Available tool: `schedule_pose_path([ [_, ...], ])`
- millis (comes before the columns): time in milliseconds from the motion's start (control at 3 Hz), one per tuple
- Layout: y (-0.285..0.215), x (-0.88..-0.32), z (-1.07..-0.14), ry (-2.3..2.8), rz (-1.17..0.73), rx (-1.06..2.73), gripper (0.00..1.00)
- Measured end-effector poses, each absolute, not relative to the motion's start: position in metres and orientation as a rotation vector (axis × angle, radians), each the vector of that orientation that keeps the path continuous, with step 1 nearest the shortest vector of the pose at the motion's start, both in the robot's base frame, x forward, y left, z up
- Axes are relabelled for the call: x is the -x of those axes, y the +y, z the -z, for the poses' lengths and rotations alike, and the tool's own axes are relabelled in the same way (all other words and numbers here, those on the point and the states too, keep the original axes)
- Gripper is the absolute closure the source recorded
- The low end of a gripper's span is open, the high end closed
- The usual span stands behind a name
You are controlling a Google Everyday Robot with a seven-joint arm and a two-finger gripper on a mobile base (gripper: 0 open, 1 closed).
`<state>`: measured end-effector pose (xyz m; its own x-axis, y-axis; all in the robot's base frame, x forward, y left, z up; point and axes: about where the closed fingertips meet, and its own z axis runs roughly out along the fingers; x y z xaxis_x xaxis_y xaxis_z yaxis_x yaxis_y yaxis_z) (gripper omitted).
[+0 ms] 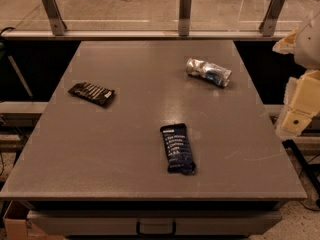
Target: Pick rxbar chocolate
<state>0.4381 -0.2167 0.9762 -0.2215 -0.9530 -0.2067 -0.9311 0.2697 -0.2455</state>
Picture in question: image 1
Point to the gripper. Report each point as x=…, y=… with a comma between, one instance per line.
x=309, y=47

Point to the black chocolate rxbar wrapper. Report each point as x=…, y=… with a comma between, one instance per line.
x=92, y=93

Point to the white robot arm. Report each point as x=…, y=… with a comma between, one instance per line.
x=303, y=42

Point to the dark blue rxbar wrapper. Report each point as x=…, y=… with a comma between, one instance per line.
x=178, y=149

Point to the crumpled silver foil packet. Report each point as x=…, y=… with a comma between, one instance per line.
x=219, y=75

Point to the clear acrylic fence panel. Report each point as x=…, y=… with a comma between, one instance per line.
x=136, y=15

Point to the cardboard box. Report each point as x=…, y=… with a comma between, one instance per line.
x=18, y=227

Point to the right metal fence bracket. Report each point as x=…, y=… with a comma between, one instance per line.
x=268, y=25

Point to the metal fence bracket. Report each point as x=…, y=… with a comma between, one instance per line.
x=57, y=25
x=184, y=17
x=268, y=25

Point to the middle metal fence bracket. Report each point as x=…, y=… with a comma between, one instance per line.
x=184, y=17

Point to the left metal fence bracket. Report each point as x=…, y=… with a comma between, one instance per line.
x=57, y=25

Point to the grey drawer with handle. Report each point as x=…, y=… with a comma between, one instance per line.
x=154, y=223

